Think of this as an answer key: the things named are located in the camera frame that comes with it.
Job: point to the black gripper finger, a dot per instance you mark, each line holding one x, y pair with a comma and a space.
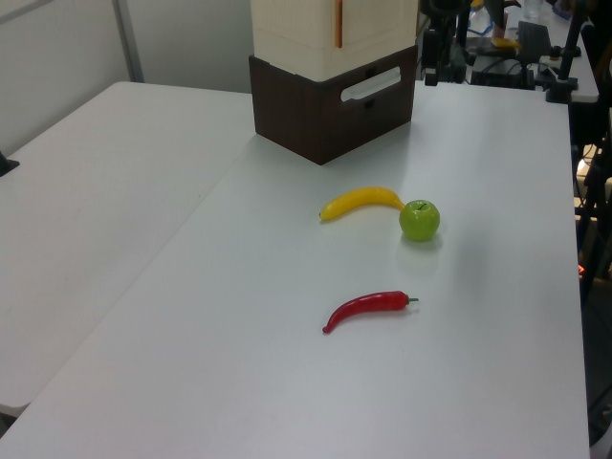
430, 55
446, 45

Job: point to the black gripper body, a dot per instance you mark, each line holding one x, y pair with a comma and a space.
437, 12

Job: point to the cream cabinet door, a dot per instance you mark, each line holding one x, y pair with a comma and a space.
378, 19

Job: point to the cream white cabinet body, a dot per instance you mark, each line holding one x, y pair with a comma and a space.
287, 38

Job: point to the thin black tripod pole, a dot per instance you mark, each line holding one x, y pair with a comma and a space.
463, 24

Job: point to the black electronics box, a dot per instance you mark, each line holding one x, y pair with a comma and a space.
499, 72

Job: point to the small yellow object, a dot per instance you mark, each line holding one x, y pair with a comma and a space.
506, 44

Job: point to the dark grey flat device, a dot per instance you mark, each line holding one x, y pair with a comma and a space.
533, 36

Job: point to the black pole with clamp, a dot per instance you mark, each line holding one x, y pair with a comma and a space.
566, 67

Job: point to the dark brown drawer base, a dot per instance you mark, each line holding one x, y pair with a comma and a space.
287, 115

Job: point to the yellow toy banana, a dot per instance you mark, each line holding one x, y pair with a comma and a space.
354, 200

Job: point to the green toy apple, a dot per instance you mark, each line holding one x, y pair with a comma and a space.
419, 222

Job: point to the red toy chili pepper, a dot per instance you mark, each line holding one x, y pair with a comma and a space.
368, 303

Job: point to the grey metal partition post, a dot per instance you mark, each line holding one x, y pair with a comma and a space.
128, 38

